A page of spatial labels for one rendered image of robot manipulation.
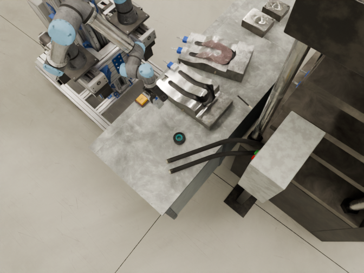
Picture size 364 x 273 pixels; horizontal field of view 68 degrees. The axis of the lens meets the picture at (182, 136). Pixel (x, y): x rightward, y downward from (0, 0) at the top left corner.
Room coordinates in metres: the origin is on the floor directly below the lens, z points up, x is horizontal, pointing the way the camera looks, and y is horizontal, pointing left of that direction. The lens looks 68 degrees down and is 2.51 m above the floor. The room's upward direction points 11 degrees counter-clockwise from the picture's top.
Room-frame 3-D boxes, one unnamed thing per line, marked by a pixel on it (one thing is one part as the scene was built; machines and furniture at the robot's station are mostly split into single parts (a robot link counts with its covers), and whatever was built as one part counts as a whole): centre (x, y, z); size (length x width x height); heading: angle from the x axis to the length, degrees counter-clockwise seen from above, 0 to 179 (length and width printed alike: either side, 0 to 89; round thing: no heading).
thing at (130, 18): (1.58, 0.21, 1.09); 0.15 x 0.15 x 0.10
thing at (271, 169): (0.28, -0.41, 0.74); 0.30 x 0.22 x 1.47; 129
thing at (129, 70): (0.97, 0.21, 1.25); 0.11 x 0.11 x 0.08; 66
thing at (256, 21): (1.47, -0.75, 0.84); 0.20 x 0.15 x 0.07; 39
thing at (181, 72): (0.98, -0.14, 0.92); 0.35 x 0.16 x 0.09; 39
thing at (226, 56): (1.24, -0.36, 0.90); 0.26 x 0.18 x 0.08; 56
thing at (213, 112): (0.96, -0.14, 0.87); 0.50 x 0.26 x 0.14; 39
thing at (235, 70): (1.25, -0.36, 0.86); 0.50 x 0.26 x 0.11; 56
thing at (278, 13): (1.58, -0.93, 0.83); 0.17 x 0.13 x 0.06; 39
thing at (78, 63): (1.28, 0.61, 1.09); 0.15 x 0.15 x 0.10
